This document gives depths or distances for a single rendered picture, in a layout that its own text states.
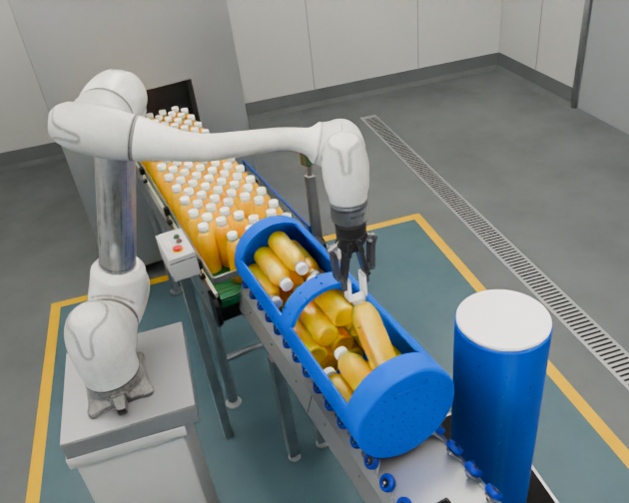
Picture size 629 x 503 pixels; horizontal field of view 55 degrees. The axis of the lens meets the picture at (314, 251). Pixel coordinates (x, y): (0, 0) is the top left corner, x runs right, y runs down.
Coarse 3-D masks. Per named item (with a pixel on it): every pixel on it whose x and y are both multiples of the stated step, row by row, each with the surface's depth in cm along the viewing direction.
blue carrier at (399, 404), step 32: (256, 224) 207; (288, 224) 207; (320, 256) 212; (256, 288) 195; (320, 288) 173; (352, 288) 194; (288, 320) 175; (384, 320) 179; (416, 352) 150; (320, 384) 160; (384, 384) 142; (416, 384) 146; (448, 384) 151; (352, 416) 146; (384, 416) 146; (416, 416) 152; (384, 448) 152
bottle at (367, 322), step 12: (360, 300) 155; (360, 312) 154; (372, 312) 154; (360, 324) 154; (372, 324) 153; (360, 336) 155; (372, 336) 153; (384, 336) 154; (372, 348) 153; (384, 348) 153; (372, 360) 154; (384, 360) 152
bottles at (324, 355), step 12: (252, 264) 209; (264, 276) 203; (300, 276) 202; (264, 288) 198; (276, 288) 199; (276, 300) 195; (300, 324) 181; (300, 336) 177; (312, 336) 176; (348, 336) 176; (312, 348) 172; (324, 348) 174; (348, 348) 178; (360, 348) 181; (324, 360) 177; (336, 360) 179; (336, 372) 167; (336, 384) 160; (348, 396) 156
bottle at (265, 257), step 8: (264, 248) 207; (256, 256) 206; (264, 256) 203; (272, 256) 202; (264, 264) 201; (272, 264) 199; (280, 264) 198; (264, 272) 202; (272, 272) 197; (280, 272) 196; (288, 272) 197; (272, 280) 197; (280, 280) 194
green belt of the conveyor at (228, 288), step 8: (176, 224) 278; (224, 272) 242; (232, 280) 237; (216, 288) 234; (224, 288) 233; (232, 288) 233; (240, 288) 233; (224, 296) 230; (240, 296) 232; (224, 304) 231
